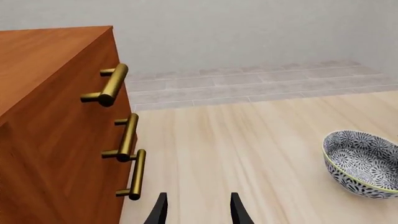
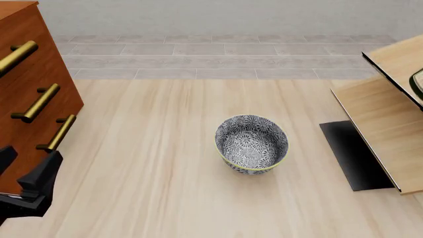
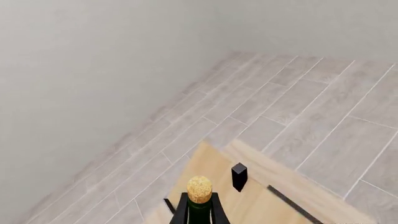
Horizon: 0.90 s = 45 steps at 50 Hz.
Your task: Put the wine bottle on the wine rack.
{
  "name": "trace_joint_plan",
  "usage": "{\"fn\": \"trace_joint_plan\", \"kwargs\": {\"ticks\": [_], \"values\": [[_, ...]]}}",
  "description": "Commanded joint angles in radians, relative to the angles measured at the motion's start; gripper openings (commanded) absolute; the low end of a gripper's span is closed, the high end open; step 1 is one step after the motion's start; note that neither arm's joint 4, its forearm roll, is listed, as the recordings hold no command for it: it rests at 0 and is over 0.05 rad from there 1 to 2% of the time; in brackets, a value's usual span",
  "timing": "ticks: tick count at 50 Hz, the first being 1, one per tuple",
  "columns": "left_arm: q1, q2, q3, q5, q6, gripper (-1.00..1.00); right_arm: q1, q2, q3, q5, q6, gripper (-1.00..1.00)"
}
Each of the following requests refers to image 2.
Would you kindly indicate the wooden cabinet with drawers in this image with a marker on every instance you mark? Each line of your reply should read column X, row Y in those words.
column 49, row 64

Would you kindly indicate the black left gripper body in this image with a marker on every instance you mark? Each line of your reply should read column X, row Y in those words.
column 23, row 205

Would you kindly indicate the wooden cabinet drawer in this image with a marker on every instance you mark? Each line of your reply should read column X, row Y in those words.
column 43, row 135
column 39, row 27
column 23, row 96

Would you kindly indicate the black-and-white patterned bowl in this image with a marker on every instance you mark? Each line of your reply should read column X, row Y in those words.
column 251, row 146

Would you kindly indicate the pale wooden wine rack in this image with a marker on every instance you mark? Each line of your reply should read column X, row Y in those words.
column 383, row 119

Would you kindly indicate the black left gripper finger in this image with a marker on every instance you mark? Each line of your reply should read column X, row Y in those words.
column 7, row 156
column 44, row 173

